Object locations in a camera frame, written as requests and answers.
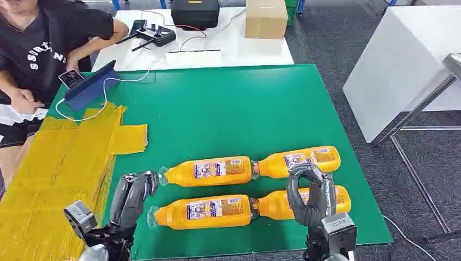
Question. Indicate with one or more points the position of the yellow sheet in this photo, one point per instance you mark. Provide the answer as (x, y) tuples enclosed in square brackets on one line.
[(54, 173)]

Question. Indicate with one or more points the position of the person's hand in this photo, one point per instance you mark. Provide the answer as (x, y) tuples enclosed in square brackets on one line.
[(73, 63), (25, 102)]

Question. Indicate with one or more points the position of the person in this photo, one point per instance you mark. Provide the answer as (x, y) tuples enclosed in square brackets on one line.
[(32, 43)]

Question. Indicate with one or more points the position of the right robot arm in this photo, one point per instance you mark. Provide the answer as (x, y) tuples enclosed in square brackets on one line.
[(315, 248)]

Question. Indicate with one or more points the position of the tablet in blue case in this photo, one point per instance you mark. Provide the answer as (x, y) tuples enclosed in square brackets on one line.
[(92, 88)]

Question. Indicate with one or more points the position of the person's left hand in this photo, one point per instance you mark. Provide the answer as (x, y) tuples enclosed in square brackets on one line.
[(73, 63)]

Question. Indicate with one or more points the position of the orange drink bottle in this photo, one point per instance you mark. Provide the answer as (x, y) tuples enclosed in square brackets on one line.
[(173, 218), (275, 207), (212, 180), (273, 166)]

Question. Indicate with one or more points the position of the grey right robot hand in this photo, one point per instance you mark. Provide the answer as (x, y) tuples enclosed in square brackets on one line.
[(318, 201)]

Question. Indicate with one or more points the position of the green crate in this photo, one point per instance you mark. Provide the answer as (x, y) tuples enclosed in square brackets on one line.
[(291, 10)]

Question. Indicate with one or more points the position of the steel bench frame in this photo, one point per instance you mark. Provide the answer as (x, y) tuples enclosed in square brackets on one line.
[(421, 104)]

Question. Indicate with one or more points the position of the white power strip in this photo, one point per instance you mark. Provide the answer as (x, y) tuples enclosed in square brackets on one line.
[(194, 58)]

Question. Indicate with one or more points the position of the black carrying case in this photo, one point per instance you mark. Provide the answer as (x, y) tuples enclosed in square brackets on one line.
[(195, 12)]

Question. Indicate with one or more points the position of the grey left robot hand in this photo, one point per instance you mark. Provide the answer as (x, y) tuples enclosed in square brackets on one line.
[(129, 201)]

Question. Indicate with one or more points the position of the person's right hand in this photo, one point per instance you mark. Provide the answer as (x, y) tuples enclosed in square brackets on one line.
[(25, 102)]

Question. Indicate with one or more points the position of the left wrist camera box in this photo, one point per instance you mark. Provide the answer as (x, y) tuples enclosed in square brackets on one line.
[(80, 218)]

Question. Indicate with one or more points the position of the green mat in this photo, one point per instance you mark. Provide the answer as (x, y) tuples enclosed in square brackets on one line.
[(223, 115)]

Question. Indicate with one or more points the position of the black smartphone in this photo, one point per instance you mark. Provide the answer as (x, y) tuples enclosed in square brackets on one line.
[(137, 26)]

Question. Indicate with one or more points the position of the brown cardboard box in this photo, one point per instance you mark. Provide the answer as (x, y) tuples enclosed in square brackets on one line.
[(266, 20)]

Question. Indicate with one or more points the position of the black remote controller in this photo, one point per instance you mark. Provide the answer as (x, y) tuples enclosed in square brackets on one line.
[(158, 35)]

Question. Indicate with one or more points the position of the smartphone with white edge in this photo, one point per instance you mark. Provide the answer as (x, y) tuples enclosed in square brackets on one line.
[(71, 78)]

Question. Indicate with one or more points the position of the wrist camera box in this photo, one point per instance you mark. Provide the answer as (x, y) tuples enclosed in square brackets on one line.
[(80, 218), (340, 234)]

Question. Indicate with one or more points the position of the white slanted table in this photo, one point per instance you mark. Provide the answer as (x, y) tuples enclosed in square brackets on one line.
[(396, 65)]

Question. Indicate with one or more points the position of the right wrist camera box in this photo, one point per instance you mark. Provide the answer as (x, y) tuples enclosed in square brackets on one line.
[(340, 234)]

